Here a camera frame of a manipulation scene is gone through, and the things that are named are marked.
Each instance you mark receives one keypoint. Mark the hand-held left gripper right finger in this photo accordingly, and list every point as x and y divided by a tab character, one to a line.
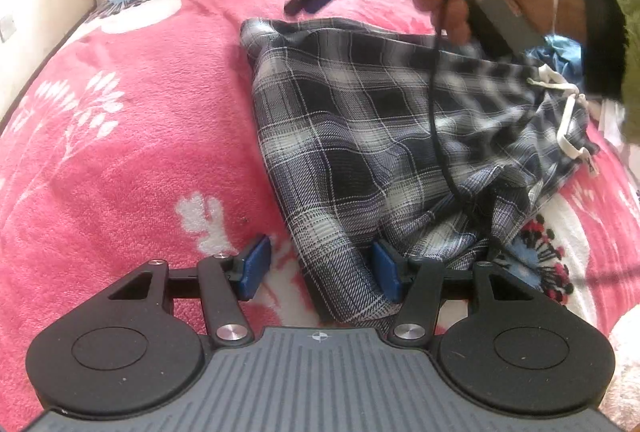
387	272

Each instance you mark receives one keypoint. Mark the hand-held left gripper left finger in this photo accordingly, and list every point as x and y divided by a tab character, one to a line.
255	267

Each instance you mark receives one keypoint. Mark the black white plaid pants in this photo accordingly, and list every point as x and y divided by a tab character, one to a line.
350	136

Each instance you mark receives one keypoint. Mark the person's right forearm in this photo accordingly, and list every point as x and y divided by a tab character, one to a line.
605	26

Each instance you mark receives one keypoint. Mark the pink floral blanket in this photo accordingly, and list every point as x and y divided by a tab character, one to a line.
125	136

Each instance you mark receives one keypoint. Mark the light blue jeans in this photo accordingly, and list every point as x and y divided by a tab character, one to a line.
562	54

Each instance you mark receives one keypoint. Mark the wall switch plate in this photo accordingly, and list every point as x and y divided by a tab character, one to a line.
7	29

